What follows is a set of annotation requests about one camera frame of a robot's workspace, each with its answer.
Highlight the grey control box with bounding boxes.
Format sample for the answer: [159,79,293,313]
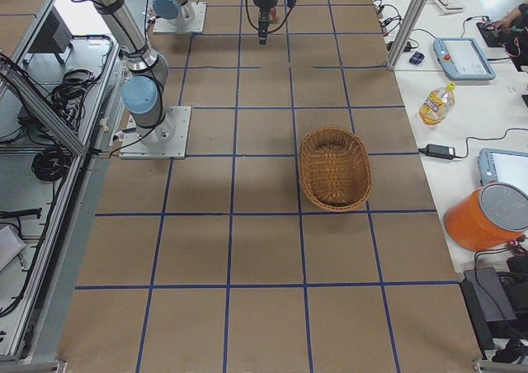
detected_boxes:
[23,7,73,64]

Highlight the black joystick controller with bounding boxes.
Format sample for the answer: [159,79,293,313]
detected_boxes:
[476,21,508,48]

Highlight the blue teach pendant far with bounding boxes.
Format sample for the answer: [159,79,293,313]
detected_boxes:
[433,38,496,81]

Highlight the operator hand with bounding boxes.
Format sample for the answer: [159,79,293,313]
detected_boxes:
[494,12,516,31]

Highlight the blue teach pendant near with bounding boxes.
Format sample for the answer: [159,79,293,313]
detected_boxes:
[478,149,528,193]

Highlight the orange bucket with grey lid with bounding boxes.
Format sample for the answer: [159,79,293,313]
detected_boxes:
[443,182,527,252]

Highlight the coiled black cables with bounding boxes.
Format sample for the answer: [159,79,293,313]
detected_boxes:
[31,145,72,182]

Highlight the woven wicker basket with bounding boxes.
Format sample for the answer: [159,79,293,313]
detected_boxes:
[299,126,372,212]

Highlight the small dark blue pouch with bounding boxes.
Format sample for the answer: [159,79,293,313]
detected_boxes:
[408,51,425,66]

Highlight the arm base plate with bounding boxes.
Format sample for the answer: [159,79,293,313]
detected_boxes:
[153,2,207,35]
[119,106,191,159]

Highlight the black power adapter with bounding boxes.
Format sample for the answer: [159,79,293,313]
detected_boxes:
[418,144,456,160]

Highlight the yellow juice bottle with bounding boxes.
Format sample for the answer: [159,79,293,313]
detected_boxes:
[418,83,456,125]

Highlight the blue teach pendant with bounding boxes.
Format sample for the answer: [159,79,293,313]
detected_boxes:
[433,38,496,81]
[478,149,528,193]

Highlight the aluminium frame post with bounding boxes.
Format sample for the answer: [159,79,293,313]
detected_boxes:
[386,0,427,71]

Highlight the black electronics box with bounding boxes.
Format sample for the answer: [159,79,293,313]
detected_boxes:
[460,267,517,352]

